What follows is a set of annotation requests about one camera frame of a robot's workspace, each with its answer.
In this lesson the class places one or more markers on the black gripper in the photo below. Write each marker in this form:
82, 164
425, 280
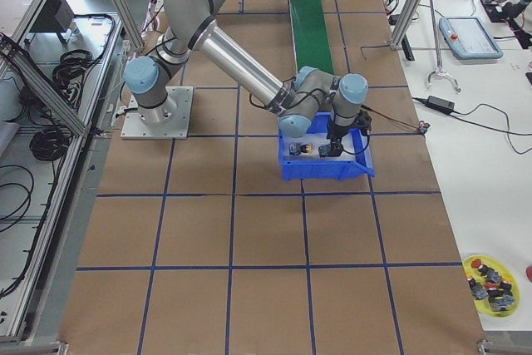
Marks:
336, 133

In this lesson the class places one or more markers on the yellow push button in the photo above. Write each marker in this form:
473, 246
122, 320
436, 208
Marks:
296, 149

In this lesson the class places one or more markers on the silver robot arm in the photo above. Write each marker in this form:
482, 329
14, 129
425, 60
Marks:
193, 27

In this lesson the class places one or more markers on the yellow plate of buttons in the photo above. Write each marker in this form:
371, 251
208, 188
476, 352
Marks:
492, 286

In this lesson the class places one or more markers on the right bin white foam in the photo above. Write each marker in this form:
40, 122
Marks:
351, 143

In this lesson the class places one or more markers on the right blue plastic bin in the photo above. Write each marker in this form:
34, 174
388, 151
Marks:
339, 170

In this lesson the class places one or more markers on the green conveyor belt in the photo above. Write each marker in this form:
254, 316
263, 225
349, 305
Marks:
310, 37

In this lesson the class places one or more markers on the black power adapter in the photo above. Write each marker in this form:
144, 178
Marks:
441, 105

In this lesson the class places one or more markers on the teach pendant tablet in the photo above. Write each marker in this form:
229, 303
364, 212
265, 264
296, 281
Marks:
468, 38

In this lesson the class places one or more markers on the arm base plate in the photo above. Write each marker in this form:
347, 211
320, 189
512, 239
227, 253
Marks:
170, 120

